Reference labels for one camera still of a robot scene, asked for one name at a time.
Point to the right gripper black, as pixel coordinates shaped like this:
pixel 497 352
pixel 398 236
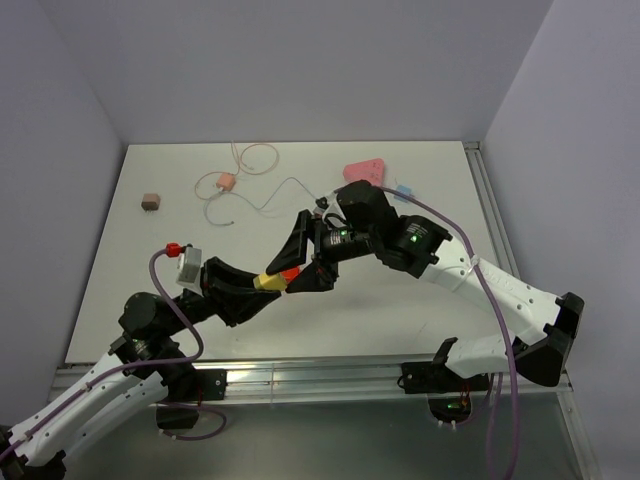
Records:
pixel 293 252

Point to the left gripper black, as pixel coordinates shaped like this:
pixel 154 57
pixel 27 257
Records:
pixel 231 291

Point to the red cube socket adapter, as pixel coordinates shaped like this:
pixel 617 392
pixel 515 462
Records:
pixel 290 274

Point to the yellow plug adapter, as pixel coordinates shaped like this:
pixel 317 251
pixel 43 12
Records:
pixel 270 282

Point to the brown plug adapter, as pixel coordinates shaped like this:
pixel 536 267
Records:
pixel 150 202

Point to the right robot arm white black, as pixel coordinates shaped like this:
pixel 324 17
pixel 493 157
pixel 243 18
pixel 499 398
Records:
pixel 537 328

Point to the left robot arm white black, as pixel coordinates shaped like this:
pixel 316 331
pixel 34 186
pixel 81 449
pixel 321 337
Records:
pixel 151 361

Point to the blue plug adapter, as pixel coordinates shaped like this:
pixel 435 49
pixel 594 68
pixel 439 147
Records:
pixel 403 193

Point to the pink charger block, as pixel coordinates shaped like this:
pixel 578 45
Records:
pixel 226 182

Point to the pink triangular power strip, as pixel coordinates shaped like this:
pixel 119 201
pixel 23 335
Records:
pixel 372 170

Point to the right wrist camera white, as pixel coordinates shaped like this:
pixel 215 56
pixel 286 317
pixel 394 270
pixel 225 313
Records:
pixel 327 204

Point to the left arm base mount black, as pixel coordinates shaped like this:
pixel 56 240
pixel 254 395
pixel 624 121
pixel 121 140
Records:
pixel 185 403

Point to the aluminium front rail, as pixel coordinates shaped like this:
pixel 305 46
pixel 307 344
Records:
pixel 310 381

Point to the aluminium rail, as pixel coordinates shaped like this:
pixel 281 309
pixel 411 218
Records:
pixel 310 381
pixel 487 225

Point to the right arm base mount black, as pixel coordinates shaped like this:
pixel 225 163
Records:
pixel 452 400

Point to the aluminium right side rail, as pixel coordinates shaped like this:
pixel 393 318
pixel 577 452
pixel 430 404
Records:
pixel 487 225

